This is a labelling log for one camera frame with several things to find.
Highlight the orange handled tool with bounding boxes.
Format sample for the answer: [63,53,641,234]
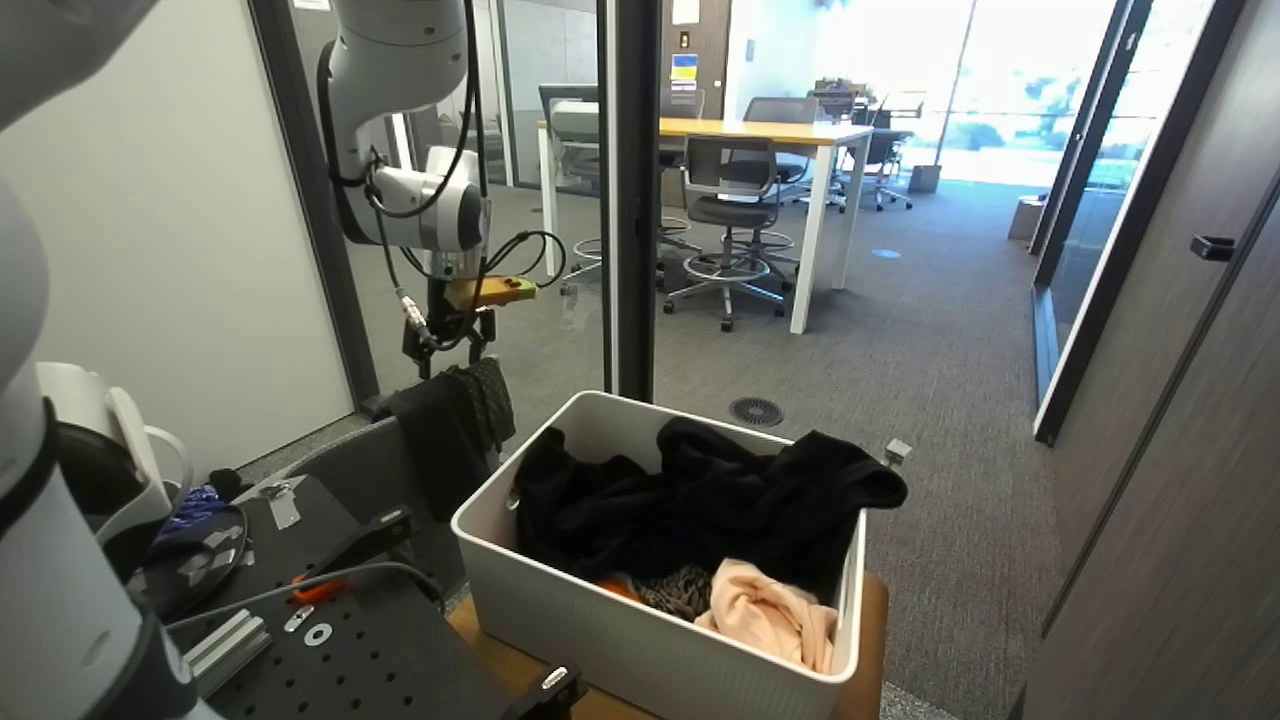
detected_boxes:
[285,577,355,611]

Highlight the wood grain door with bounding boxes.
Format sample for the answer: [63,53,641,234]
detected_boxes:
[1037,0,1280,634]

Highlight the short aluminium rail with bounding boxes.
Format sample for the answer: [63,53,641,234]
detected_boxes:
[181,603,277,688]

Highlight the grey cable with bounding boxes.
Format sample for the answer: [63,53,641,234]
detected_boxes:
[163,555,451,636]

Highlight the black cable with silver connector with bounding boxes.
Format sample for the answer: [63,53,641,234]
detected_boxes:
[362,173,450,385]

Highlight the cardboard box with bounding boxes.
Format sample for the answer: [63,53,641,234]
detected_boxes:
[1004,193,1057,249]

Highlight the black perforated table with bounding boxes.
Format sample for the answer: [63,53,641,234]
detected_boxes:
[157,474,554,720]

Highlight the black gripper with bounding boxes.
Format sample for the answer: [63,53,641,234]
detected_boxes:
[431,272,501,382]

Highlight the large black garment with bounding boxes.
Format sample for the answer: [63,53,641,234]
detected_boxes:
[512,417,914,603]

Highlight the grey patterned garment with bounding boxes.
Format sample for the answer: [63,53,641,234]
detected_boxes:
[630,561,716,623]

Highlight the dark grey wall frame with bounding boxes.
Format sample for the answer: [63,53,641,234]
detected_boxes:
[244,0,388,417]

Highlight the small white tag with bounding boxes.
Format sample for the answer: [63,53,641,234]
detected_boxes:
[262,479,307,538]

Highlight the wooden office desk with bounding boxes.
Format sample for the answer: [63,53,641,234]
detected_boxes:
[536,112,880,339]

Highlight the black glass wall pillar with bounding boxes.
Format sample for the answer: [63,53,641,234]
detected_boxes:
[596,0,670,404]

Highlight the white plastic basket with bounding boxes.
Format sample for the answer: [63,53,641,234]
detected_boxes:
[450,385,871,720]

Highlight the small black cloth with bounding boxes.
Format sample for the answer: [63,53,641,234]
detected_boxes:
[388,375,498,527]

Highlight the black door frame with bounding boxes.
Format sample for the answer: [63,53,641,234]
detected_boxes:
[1028,0,1257,454]

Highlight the yellow wrist camera mount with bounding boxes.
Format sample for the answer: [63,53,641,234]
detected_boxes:
[450,272,539,312]

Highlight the dark blue patterned cloth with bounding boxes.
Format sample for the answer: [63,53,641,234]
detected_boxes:
[135,479,262,595]

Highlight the pale pink garment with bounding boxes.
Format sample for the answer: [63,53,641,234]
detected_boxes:
[692,554,844,675]

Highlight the black table clamp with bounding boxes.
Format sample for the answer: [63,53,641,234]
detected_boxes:
[498,662,588,720]

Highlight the thin black camera cable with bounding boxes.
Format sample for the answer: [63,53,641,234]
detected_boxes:
[471,229,574,297]

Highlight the round black floor outlet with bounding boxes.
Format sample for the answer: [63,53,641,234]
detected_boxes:
[730,391,789,432]

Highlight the black tool handle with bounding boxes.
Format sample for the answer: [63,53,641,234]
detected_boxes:
[307,504,419,577]

